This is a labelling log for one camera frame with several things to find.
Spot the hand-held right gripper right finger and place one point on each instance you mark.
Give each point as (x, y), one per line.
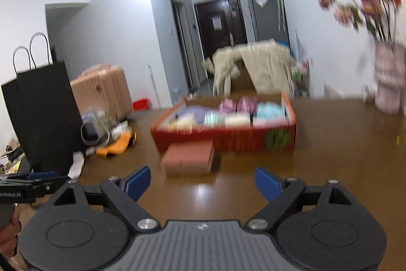
(268, 183)

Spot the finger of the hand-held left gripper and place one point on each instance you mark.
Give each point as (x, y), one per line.
(44, 175)

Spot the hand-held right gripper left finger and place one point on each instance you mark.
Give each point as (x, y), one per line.
(138, 183)

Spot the red cardboard box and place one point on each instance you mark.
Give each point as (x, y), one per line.
(228, 139)

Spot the lilac soft cloth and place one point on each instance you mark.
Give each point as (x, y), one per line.
(192, 115)

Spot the person's left hand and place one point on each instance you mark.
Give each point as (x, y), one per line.
(8, 226)

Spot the crumpled white tissue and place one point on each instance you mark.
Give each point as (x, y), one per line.
(76, 164)

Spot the pile of shoes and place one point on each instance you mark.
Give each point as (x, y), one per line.
(11, 156)

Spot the reddish brown flat box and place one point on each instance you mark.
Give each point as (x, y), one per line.
(187, 156)

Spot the tall black paper bag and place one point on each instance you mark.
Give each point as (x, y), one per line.
(54, 118)

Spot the short black paper bag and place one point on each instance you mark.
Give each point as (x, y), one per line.
(14, 118)

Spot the red plastic basin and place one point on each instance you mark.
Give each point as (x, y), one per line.
(141, 104)

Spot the pink hard suitcase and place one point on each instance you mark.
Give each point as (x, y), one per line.
(101, 90)

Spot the beige coat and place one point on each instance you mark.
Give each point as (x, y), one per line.
(269, 67)

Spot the small white jar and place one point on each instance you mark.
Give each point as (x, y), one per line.
(369, 93)

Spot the pink patterned vase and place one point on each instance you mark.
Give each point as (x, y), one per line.
(390, 77)

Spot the grey refrigerator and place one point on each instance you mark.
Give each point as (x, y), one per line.
(269, 20)

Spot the dark entrance door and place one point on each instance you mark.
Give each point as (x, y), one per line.
(222, 26)

